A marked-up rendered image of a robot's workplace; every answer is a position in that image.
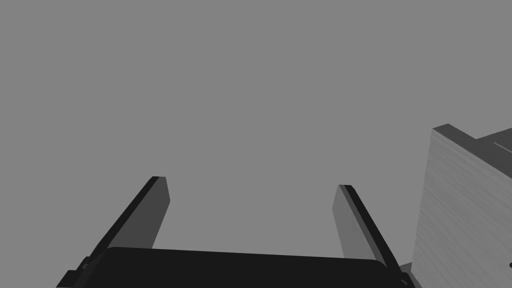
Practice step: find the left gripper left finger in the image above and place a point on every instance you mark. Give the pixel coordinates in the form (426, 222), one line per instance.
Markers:
(144, 216)

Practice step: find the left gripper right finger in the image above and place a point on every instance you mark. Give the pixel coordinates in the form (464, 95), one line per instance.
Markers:
(354, 228)

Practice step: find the grey wooden cabinet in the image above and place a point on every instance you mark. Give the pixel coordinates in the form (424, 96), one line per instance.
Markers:
(460, 208)

